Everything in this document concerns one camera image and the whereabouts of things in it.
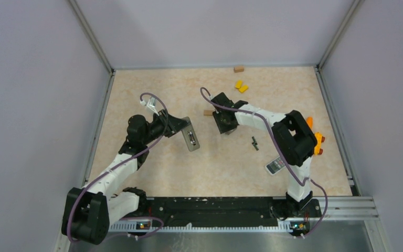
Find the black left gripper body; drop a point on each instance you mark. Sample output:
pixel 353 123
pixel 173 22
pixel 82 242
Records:
pixel 160 126

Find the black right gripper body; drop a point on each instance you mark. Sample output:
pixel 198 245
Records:
pixel 223 125

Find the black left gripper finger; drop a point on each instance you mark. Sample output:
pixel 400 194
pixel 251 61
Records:
pixel 176 124
pixel 174 131

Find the grey battery cover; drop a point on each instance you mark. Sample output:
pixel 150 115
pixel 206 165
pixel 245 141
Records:
pixel 230 132

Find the grey remote control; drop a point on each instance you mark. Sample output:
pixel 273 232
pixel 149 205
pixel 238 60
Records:
pixel 190 136

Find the white remote control with buttons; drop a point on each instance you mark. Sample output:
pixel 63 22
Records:
pixel 275 166

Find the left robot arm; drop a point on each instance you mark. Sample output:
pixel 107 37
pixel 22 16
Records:
pixel 92 209

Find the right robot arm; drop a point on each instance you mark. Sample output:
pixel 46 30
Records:
pixel 292 137

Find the tan wooden block left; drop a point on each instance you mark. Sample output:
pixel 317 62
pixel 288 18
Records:
pixel 208 112

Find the tan wooden block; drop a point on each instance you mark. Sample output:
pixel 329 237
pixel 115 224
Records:
pixel 238 69
pixel 208 112

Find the yellow block right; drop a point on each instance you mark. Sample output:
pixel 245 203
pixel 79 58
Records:
pixel 243 88

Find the yellow block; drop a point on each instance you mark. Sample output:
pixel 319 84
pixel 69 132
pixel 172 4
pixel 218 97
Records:
pixel 243 88
pixel 238 84

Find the green battery long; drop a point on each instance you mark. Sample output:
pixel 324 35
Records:
pixel 255 146

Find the yellow block left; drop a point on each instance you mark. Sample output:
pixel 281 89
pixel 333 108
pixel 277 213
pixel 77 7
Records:
pixel 238 84

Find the tan wooden block far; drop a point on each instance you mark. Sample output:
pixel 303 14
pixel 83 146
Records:
pixel 238 69

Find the orange toy carrot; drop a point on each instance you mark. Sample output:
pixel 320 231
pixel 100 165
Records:
pixel 309 121

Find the orange toy brick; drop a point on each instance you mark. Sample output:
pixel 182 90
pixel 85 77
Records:
pixel 320 140

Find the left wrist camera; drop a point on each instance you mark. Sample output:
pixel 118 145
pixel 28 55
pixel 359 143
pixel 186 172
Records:
pixel 150 105

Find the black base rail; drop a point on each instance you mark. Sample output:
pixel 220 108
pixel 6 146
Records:
pixel 224 211

